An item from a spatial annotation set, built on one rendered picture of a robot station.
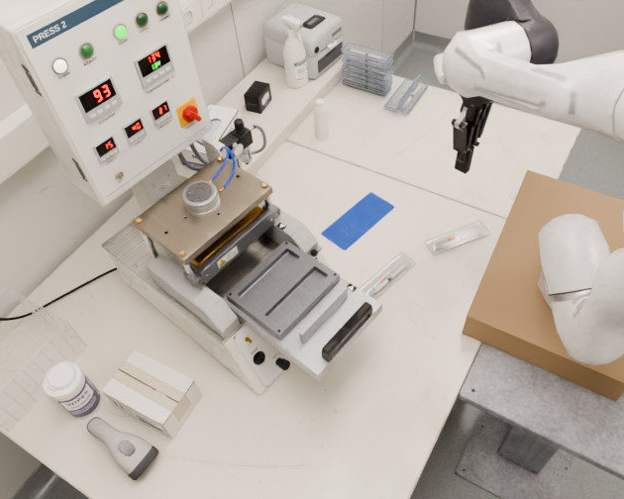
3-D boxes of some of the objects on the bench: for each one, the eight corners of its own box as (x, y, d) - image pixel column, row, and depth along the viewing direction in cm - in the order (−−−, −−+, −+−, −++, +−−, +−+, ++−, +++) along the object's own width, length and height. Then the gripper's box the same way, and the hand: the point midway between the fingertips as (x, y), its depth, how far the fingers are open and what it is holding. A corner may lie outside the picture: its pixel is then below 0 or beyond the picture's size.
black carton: (246, 111, 197) (243, 94, 191) (258, 96, 202) (255, 79, 196) (260, 114, 195) (258, 98, 189) (272, 99, 200) (269, 82, 194)
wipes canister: (59, 409, 136) (31, 383, 124) (85, 380, 140) (60, 352, 129) (84, 427, 133) (57, 401, 121) (110, 396, 137) (87, 369, 126)
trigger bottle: (281, 84, 205) (273, 20, 185) (295, 72, 209) (288, 9, 189) (300, 91, 201) (294, 28, 182) (313, 80, 205) (309, 16, 186)
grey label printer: (265, 62, 214) (259, 21, 201) (297, 38, 223) (293, -3, 210) (316, 83, 204) (313, 41, 191) (348, 56, 213) (347, 14, 200)
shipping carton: (112, 405, 136) (99, 389, 129) (148, 362, 142) (137, 346, 135) (170, 443, 129) (159, 429, 122) (204, 397, 136) (196, 380, 129)
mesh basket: (-50, 390, 141) (-81, 367, 131) (30, 312, 155) (6, 285, 144) (9, 433, 133) (-20, 412, 123) (87, 346, 147) (67, 321, 136)
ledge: (156, 173, 186) (152, 163, 183) (290, 46, 229) (289, 36, 225) (227, 204, 175) (225, 194, 172) (355, 63, 218) (355, 53, 214)
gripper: (479, 100, 99) (460, 194, 117) (517, 65, 104) (492, 160, 123) (444, 84, 102) (430, 178, 121) (481, 52, 108) (463, 147, 126)
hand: (464, 157), depth 119 cm, fingers closed
